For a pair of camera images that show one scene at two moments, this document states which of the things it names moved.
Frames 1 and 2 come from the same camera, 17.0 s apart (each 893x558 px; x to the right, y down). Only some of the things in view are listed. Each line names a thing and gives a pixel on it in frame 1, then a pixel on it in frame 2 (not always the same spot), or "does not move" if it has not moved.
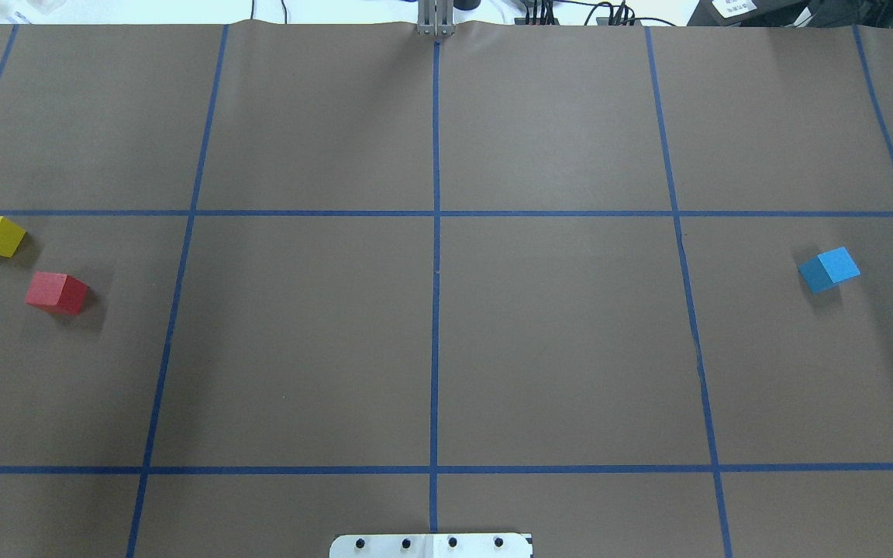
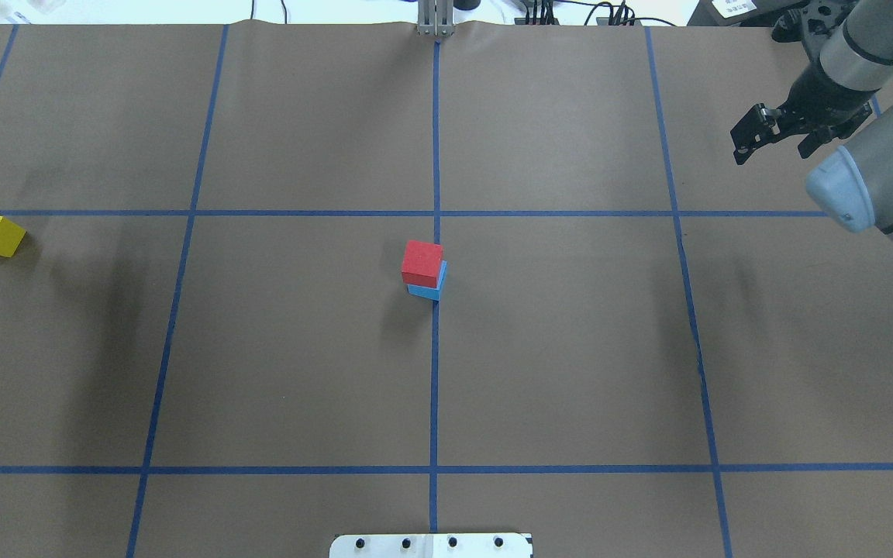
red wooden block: [60, 292] → [420, 263]
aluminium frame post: [436, 18] does not move
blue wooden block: [829, 267] → [430, 292]
